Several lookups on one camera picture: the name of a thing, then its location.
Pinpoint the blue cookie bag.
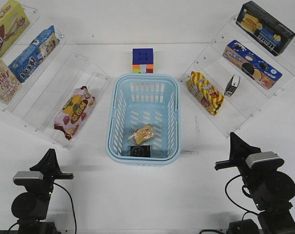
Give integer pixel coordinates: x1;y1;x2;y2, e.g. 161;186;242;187
9;25;59;83

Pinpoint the clear acrylic right shelf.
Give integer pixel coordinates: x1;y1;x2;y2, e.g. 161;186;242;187
179;16;295;137

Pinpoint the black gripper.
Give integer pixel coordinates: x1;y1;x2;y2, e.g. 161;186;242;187
25;149;74;195
215;132;261;193

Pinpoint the yellow red striped snack bag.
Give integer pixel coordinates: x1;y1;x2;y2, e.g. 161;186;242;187
187;71;224;116

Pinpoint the green and red cracker box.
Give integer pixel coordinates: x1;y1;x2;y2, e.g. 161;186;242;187
0;0;30;58

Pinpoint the clear acrylic left shelf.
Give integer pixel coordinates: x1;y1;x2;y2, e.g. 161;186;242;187
0;5;110;149

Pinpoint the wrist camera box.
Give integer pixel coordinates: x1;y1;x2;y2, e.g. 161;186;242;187
245;151;284;171
13;171;44;186

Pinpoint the bread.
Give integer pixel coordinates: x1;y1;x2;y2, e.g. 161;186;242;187
128;124;155;145

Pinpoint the black Franzzi biscuit box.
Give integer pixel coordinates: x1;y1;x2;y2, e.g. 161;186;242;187
236;0;295;56

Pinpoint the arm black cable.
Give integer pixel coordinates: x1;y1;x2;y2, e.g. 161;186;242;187
52;183;77;234
224;175;260;216

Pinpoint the clear acrylic shelf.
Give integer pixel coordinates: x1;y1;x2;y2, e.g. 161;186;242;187
179;16;295;137
0;5;110;149

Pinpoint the Pocky biscuit stick box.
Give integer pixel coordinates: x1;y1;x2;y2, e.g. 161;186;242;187
0;58;22;104

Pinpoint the light blue plastic basket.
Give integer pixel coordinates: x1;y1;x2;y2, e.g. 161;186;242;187
106;73;182;166

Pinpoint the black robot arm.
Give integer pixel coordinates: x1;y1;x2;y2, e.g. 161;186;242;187
215;132;295;234
11;148;74;234

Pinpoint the black white tissue pack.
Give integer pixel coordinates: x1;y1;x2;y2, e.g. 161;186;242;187
130;145;150;157
224;75;240;97

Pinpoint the multicolour puzzle cube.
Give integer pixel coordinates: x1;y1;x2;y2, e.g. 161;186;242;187
132;48;154;73

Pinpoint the blue orange sandwich cookie box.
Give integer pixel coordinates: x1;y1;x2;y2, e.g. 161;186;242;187
223;40;282;90

